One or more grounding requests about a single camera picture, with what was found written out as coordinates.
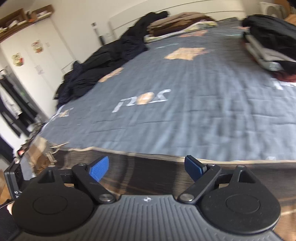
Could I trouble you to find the brown cardboard sheet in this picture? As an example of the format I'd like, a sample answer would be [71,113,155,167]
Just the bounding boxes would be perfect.
[284,0,296,22]

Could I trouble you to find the white fan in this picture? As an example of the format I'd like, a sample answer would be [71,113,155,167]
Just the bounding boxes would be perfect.
[258,1,287,18]

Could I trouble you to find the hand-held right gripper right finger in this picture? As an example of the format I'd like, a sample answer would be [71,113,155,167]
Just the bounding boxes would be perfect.
[178,155,259,204]

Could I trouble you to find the blue-grey printed quilt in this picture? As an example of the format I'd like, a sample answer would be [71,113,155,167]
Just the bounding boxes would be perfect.
[38,20,296,163]

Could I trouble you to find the hanging dark clothes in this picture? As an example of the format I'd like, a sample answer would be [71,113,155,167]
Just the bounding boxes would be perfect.
[0,69,39,138]

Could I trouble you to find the pile of dark clothes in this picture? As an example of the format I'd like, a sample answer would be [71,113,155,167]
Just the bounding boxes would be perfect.
[54,10,168,107]

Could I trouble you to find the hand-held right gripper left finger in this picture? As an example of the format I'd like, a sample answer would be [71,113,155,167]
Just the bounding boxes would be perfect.
[37,156,116,204]

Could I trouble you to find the stack of folded black clothes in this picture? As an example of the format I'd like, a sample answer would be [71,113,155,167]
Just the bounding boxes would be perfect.
[241,14,296,83]

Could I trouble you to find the cardboard boxes on wardrobe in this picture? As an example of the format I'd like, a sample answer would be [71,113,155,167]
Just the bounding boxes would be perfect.
[0,5,55,42]

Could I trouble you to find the colourful wardrobe sticker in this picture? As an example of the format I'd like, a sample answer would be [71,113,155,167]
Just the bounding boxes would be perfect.
[11,52,26,67]
[31,40,45,54]

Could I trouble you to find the person's left forearm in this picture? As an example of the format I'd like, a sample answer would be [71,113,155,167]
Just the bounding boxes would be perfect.
[0,200,20,241]

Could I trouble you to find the white wardrobe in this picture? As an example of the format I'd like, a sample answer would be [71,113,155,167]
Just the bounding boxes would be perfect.
[0,19,77,140]

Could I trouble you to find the stack of folded brown clothes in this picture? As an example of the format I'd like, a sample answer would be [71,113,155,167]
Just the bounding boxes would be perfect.
[144,12,218,44]

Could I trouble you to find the brown plaid scarf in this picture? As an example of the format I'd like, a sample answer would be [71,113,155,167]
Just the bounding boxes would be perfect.
[18,137,296,223]

